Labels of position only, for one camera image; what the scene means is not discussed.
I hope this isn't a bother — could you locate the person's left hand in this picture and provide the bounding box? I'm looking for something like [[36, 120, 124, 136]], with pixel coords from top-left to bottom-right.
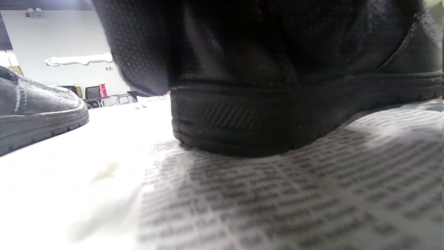
[[92, 0, 425, 97]]

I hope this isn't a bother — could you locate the black leather shoe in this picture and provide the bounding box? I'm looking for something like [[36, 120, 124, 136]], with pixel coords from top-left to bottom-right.
[[170, 7, 444, 157], [0, 66, 89, 157]]

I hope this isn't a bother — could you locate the newspaper sheet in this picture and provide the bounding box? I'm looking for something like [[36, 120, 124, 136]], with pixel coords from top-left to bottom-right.
[[69, 95, 444, 250]]

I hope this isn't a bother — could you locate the white wall-mounted object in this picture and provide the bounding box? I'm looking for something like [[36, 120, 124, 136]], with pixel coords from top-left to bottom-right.
[[44, 53, 113, 67]]

